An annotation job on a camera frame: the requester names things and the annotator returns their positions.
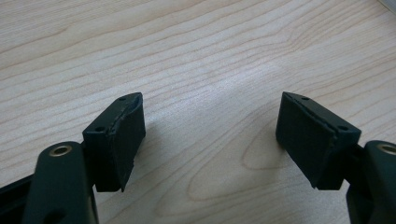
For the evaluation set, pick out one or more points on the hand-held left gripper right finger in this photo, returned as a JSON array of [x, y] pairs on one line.
[[311, 143]]

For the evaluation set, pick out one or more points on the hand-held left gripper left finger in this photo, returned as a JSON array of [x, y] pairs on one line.
[[120, 146]]

